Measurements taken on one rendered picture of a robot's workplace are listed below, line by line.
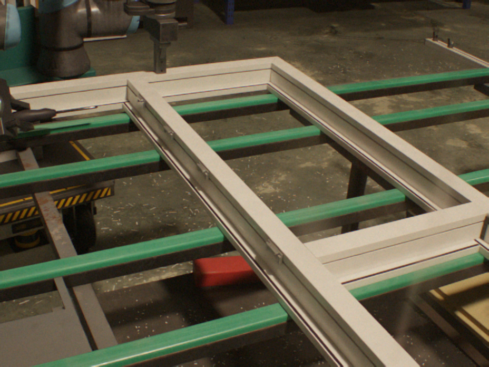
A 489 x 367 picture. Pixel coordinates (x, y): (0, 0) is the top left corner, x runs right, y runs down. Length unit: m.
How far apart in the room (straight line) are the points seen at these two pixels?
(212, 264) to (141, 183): 1.64
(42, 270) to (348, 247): 0.51
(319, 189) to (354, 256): 2.08
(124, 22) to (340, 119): 1.01
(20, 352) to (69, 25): 1.51
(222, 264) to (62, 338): 0.61
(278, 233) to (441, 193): 0.40
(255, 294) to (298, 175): 1.79
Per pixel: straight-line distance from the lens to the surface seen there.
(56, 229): 1.35
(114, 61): 4.72
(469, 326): 1.54
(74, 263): 1.18
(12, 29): 1.41
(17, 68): 2.51
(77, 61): 2.41
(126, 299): 1.53
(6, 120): 1.48
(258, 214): 1.18
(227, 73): 1.87
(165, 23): 1.70
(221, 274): 1.55
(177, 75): 1.80
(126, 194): 3.09
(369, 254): 1.16
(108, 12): 2.38
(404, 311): 1.58
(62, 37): 2.38
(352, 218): 1.39
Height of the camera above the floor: 1.55
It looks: 30 degrees down
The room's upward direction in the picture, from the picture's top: 3 degrees clockwise
